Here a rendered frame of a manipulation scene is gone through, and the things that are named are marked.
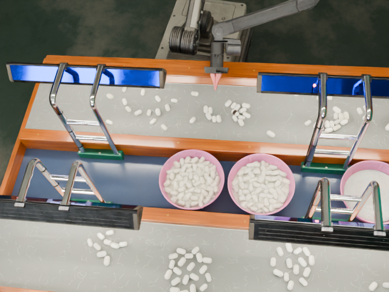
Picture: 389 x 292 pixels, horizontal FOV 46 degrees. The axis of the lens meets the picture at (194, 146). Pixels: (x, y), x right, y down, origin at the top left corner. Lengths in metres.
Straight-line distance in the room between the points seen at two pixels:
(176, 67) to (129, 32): 1.30
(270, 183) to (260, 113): 0.34
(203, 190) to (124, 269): 0.43
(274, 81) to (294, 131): 0.37
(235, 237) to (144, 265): 0.36
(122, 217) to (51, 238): 0.51
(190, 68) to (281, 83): 0.59
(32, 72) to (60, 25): 1.76
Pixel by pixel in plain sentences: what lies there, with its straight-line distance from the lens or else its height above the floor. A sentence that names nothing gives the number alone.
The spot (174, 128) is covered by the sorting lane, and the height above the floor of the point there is 0.74.
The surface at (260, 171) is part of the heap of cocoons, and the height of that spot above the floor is 0.74.
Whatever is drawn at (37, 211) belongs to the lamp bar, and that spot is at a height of 1.09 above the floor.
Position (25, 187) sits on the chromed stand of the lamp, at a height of 1.12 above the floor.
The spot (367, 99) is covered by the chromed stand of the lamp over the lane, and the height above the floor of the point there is 1.12.
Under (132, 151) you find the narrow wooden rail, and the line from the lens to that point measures 2.01.
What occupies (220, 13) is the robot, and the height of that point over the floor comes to 0.47.
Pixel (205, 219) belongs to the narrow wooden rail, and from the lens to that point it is 1.78.
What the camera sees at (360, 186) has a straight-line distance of 1.93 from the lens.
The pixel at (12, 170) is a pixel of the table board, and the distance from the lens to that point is 2.13.
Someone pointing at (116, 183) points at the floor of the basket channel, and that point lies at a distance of 1.99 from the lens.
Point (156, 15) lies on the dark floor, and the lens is 3.49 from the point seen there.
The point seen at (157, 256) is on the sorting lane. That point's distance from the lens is 1.78.
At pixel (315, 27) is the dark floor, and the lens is 3.38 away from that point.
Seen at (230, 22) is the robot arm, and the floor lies 1.03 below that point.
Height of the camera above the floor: 2.44
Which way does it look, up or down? 61 degrees down
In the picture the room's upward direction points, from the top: 9 degrees counter-clockwise
